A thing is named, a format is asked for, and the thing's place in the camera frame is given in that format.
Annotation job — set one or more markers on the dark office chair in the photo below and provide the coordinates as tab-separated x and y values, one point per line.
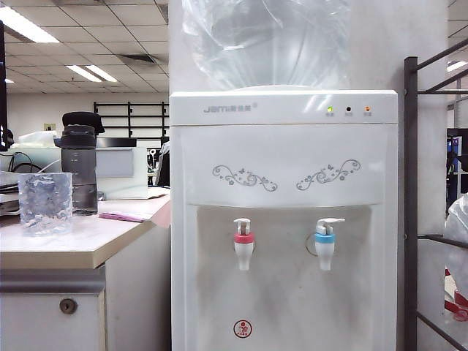
164	164

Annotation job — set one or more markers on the white plastic bag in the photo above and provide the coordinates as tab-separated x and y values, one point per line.
457	226

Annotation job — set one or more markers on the white water dispenser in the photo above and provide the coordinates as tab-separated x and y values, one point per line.
285	146

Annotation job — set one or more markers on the round metal cabinet lock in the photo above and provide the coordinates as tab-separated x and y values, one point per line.
68	305

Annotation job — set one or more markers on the clear textured plastic mug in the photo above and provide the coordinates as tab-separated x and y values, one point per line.
44	204

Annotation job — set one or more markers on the red hot water tap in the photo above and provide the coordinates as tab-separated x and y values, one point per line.
244	248

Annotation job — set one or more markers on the pink paper sheet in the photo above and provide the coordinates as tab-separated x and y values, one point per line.
122	216

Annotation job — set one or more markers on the white storage box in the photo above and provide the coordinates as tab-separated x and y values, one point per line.
122	175

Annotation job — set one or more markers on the white desk cabinet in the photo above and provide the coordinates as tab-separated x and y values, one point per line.
124	292

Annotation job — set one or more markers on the yellow wall plate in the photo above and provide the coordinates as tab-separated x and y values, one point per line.
49	127

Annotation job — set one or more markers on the dark sports water bottle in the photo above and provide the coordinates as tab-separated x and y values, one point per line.
78	161

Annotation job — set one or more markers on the dark grey metal rack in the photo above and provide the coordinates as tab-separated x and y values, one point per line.
410	183

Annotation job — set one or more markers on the black wall rack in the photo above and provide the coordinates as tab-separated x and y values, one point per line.
146	117

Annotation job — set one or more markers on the ceiling air vent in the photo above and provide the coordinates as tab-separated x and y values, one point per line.
139	59

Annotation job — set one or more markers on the black monitor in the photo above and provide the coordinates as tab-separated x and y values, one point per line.
2	91

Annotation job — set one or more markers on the fluorescent ceiling light panel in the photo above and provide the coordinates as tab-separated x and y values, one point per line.
25	25
457	66
91	73

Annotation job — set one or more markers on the blue lit machine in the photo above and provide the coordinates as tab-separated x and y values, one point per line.
457	157

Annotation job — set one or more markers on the red and white object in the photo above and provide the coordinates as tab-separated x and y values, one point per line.
457	303

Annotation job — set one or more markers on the blue cold water tap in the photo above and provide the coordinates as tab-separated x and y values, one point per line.
324	252

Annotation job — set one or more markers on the water jug under plastic bag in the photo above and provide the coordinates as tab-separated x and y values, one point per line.
263	44

